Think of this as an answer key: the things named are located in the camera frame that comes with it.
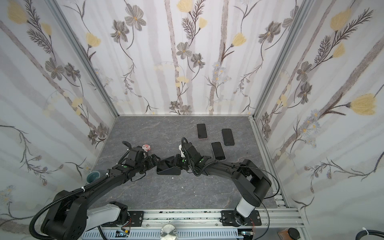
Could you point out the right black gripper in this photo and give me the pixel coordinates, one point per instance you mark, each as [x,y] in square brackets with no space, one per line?
[181,162]

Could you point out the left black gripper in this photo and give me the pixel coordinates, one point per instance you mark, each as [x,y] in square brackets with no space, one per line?
[151,164]

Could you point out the pink phone case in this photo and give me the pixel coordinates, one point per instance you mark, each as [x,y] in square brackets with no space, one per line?
[202,131]

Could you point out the black phone case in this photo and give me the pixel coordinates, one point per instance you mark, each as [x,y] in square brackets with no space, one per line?
[172,171]
[228,136]

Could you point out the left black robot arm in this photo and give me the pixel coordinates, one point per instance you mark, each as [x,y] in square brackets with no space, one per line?
[66,217]

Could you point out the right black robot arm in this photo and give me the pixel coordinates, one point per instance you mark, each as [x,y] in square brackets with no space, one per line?
[252,182]

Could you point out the small pink figurine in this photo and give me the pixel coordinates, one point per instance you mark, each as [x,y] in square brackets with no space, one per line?
[146,148]

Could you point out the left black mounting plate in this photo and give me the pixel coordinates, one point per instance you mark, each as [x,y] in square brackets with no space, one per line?
[136,218]

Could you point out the black mounting plate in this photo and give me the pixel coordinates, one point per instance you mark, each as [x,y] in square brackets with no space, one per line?
[136,218]
[232,219]

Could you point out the teal ceramic cup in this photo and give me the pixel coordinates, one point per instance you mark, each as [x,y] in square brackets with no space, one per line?
[93,176]

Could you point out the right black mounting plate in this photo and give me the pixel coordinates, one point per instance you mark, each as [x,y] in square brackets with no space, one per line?
[232,219]

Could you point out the round silver knob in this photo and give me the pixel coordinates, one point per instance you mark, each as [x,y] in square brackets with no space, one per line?
[169,232]

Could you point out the brown box with black knob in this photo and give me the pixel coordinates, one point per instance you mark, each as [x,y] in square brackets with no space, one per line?
[289,234]

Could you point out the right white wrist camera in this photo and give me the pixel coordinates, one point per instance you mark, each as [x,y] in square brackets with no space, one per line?
[181,150]

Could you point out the white slotted cable duct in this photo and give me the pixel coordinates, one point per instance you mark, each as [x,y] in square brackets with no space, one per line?
[182,234]

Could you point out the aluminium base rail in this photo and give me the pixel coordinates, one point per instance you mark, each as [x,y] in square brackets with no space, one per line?
[273,221]

